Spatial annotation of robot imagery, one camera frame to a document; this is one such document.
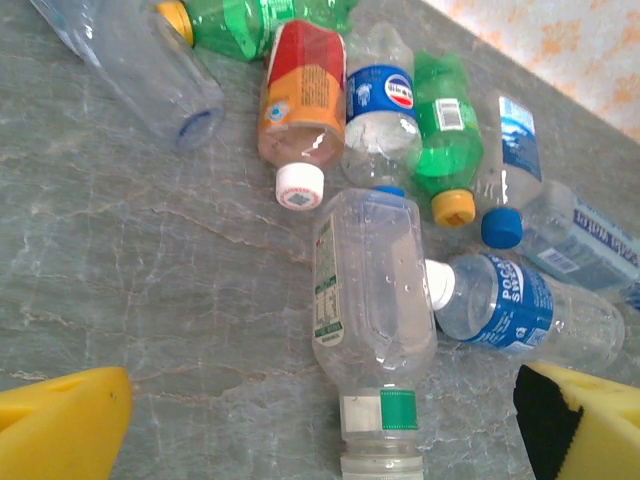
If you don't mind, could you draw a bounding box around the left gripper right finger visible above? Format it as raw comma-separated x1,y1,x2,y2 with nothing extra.
513,362,640,480

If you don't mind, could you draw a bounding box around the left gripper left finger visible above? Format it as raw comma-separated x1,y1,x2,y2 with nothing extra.
0,366,134,480

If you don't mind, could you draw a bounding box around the Pocari Sweat clear bottle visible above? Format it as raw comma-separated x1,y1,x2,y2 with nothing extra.
424,252,627,372

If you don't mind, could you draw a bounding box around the clear water bottle blue label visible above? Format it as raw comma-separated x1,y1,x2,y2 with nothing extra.
514,179,640,311

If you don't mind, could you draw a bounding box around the clear bottle green neck band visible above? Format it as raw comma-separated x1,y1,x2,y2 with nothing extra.
311,187,440,480

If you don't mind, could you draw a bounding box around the green Sprite bottle yellow cap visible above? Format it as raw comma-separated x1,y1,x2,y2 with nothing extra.
408,49,487,230

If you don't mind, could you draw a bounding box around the clear bottle white cap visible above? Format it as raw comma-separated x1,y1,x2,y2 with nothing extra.
27,0,227,152

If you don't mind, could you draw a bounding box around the clear Pepsi label bottle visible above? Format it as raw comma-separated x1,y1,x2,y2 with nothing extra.
341,22,425,199

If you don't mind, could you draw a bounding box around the orange red label bottle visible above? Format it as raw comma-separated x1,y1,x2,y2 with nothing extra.
257,18,349,212

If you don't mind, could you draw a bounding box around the crushed green bottle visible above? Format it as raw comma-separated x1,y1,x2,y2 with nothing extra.
153,0,360,64

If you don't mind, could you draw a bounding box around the flat clear bottle blue-white label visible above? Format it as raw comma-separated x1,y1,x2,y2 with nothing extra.
472,94,546,250

